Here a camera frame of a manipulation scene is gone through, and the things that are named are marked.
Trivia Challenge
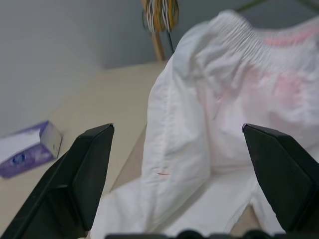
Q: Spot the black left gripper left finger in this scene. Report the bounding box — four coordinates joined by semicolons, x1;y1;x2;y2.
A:
0;123;115;239

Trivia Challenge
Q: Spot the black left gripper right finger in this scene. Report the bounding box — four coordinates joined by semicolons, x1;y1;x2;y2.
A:
242;123;319;234

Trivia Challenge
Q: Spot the white garment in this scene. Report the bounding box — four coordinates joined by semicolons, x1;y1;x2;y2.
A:
90;9;319;239

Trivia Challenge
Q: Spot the olive green wire hanger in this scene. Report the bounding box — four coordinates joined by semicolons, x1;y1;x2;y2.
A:
235;0;269;12

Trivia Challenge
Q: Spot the wooden hanger rack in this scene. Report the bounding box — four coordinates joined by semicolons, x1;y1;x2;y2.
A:
151;30;167;62

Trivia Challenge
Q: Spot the purple tissue box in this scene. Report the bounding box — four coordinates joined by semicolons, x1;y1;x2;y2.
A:
0;120;63;180

